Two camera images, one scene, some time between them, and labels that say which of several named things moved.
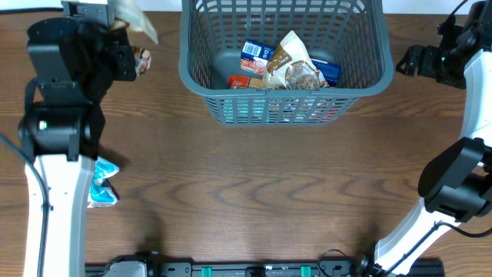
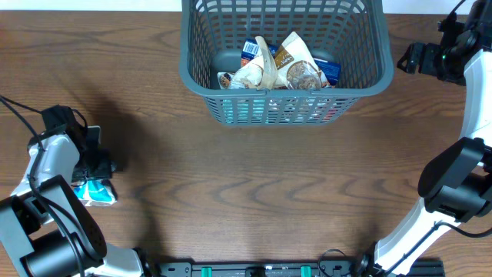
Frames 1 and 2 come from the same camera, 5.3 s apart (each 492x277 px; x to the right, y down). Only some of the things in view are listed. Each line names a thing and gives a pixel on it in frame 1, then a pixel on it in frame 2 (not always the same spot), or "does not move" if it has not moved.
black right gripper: [429, 54] does not move
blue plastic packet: [101, 195] does not move
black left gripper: [120, 55] to [105, 165]
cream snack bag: [129, 14] to [258, 72]
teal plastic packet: [257, 112] does not move
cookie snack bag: [290, 66] does not move
